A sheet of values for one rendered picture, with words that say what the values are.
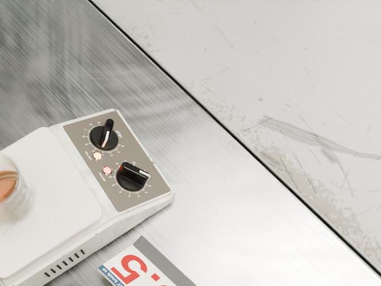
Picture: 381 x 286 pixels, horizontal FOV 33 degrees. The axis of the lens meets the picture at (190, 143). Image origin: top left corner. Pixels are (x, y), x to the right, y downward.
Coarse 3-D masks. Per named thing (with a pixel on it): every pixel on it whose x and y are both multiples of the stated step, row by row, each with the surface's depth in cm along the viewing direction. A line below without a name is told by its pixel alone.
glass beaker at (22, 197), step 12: (0, 156) 60; (0, 168) 63; (12, 168) 63; (24, 180) 61; (12, 192) 58; (24, 192) 61; (0, 204) 58; (12, 204) 60; (24, 204) 62; (0, 216) 61; (12, 216) 62; (24, 216) 64
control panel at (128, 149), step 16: (112, 112) 74; (64, 128) 70; (80, 128) 71; (128, 128) 74; (80, 144) 70; (128, 144) 72; (96, 160) 69; (112, 160) 70; (128, 160) 71; (144, 160) 72; (96, 176) 68; (112, 176) 69; (160, 176) 72; (112, 192) 68; (128, 192) 68; (144, 192) 69; (160, 192) 70; (128, 208) 67
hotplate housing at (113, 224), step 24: (72, 120) 72; (72, 144) 69; (96, 192) 67; (168, 192) 71; (120, 216) 67; (144, 216) 70; (72, 240) 65; (96, 240) 67; (48, 264) 65; (72, 264) 69
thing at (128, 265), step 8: (120, 256) 69; (128, 256) 70; (136, 256) 70; (112, 264) 68; (120, 264) 68; (128, 264) 69; (136, 264) 69; (144, 264) 70; (112, 272) 67; (120, 272) 68; (128, 272) 68; (136, 272) 69; (144, 272) 69; (152, 272) 70; (120, 280) 67; (128, 280) 67; (136, 280) 68; (144, 280) 68; (152, 280) 69; (160, 280) 69
